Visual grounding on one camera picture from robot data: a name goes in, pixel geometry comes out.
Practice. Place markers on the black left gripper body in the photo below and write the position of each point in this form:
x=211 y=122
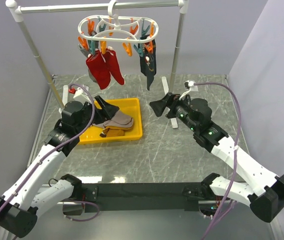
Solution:
x=88 y=112

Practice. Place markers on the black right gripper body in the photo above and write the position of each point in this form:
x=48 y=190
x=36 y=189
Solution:
x=179 y=108

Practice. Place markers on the red penguin sock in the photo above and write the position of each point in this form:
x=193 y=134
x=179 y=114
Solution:
x=98 y=68

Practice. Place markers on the red sock with stripes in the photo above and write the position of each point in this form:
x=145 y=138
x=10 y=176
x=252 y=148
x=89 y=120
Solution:
x=113 y=65

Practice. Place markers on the white clip hanger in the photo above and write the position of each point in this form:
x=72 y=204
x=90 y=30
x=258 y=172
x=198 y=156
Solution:
x=135 y=33

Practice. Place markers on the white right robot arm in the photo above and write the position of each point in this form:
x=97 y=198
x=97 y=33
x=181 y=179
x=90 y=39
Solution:
x=262 y=190

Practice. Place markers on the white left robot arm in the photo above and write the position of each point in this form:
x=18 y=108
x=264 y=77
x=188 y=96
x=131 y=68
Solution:
x=22 y=205

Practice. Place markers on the brown striped grey sock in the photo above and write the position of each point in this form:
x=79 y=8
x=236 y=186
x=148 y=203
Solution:
x=119 y=121

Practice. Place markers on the mustard yellow sock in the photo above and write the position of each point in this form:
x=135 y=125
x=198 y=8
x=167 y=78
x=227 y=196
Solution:
x=110 y=132

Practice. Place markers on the yellow plastic bin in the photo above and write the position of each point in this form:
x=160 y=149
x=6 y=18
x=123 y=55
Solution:
x=129 y=106

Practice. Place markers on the dark navy hanging sock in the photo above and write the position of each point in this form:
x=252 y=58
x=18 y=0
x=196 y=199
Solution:
x=148 y=65

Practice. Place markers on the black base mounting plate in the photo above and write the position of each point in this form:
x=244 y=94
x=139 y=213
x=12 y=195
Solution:
x=144 y=196

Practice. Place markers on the white and silver drying rack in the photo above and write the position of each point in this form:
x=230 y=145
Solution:
x=18 y=11

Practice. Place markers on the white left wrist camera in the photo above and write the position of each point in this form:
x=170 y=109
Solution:
x=78 y=94

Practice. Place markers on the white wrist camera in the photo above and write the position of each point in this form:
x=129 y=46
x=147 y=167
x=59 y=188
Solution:
x=78 y=94
x=190 y=86

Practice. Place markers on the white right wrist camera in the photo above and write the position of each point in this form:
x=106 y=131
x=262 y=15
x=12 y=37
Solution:
x=190 y=86

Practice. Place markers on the aluminium rail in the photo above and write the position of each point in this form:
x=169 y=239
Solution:
x=52 y=195

